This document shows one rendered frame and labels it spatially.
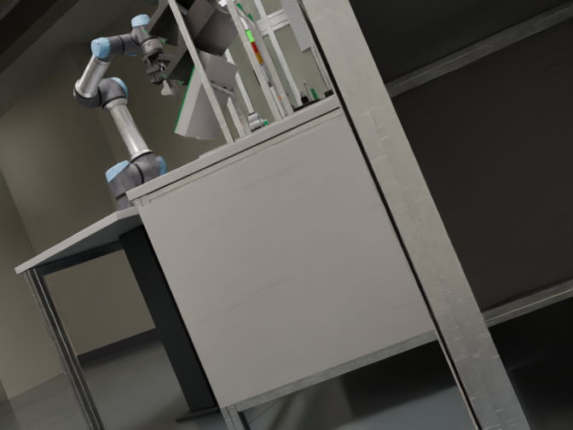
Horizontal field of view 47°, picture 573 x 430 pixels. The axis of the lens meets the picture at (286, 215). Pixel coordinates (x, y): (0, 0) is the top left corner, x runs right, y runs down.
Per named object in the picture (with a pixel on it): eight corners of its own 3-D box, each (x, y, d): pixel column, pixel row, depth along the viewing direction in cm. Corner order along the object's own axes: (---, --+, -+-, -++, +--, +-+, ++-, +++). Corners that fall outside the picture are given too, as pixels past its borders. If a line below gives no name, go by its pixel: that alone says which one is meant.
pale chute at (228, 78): (199, 139, 232) (188, 135, 233) (215, 138, 244) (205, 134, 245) (223, 62, 225) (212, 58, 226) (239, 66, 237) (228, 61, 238)
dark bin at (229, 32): (182, 85, 232) (167, 72, 233) (199, 87, 244) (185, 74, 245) (228, 20, 223) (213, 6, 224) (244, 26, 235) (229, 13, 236)
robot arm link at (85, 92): (60, 95, 295) (91, 30, 257) (83, 90, 302) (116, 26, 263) (72, 117, 293) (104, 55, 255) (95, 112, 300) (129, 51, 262)
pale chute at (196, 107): (184, 136, 217) (173, 131, 218) (203, 136, 229) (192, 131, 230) (211, 54, 210) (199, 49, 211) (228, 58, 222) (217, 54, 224)
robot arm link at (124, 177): (111, 201, 288) (98, 173, 288) (137, 193, 296) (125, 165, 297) (120, 193, 278) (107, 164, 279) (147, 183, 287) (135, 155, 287)
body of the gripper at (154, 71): (159, 87, 267) (147, 60, 267) (176, 78, 265) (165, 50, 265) (151, 84, 259) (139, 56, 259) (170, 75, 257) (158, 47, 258)
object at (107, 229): (16, 275, 268) (14, 268, 268) (170, 224, 340) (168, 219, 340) (118, 219, 226) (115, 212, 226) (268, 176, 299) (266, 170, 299)
